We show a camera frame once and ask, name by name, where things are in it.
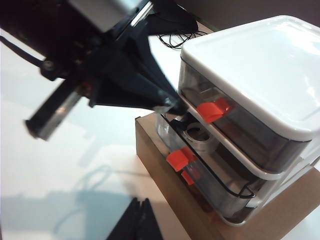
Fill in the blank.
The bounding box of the transparent tape roll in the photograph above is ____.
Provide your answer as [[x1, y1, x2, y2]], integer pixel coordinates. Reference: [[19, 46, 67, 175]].
[[184, 121, 219, 154]]

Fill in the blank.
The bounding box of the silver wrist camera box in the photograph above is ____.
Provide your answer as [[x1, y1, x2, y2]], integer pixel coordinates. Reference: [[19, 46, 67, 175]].
[[68, 0, 152, 34]]

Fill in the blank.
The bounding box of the white drawer organizer frame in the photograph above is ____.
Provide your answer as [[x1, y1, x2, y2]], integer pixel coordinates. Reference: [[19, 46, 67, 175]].
[[176, 14, 320, 228]]

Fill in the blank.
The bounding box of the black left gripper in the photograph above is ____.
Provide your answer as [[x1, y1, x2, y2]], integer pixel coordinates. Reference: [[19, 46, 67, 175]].
[[0, 0, 176, 141]]

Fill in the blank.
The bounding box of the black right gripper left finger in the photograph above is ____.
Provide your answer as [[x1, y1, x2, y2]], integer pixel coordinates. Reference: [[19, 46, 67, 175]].
[[106, 196, 145, 240]]

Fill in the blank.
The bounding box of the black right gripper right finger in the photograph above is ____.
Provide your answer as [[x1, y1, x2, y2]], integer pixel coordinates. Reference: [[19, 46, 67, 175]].
[[141, 198, 167, 240]]

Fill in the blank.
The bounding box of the brown cardboard box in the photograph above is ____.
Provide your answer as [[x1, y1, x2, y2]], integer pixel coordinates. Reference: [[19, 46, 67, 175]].
[[134, 113, 320, 240]]

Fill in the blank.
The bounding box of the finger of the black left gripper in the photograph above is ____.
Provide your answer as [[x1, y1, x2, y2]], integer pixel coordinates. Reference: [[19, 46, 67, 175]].
[[117, 34, 186, 112]]

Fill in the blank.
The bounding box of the smoky clear drawer red handle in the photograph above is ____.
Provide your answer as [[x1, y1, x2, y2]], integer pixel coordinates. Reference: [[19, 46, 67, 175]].
[[155, 111, 285, 220], [181, 169, 260, 223], [178, 62, 312, 174]]

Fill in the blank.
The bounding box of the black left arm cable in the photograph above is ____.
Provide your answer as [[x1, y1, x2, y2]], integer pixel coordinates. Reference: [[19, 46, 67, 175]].
[[0, 35, 47, 69]]

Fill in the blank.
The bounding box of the thin black coiled cable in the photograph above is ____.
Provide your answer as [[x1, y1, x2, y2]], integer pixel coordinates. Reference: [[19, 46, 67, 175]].
[[158, 29, 209, 51]]

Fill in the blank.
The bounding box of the grey desk partition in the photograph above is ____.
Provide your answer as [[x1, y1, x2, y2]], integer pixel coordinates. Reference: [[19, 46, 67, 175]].
[[178, 0, 320, 32]]

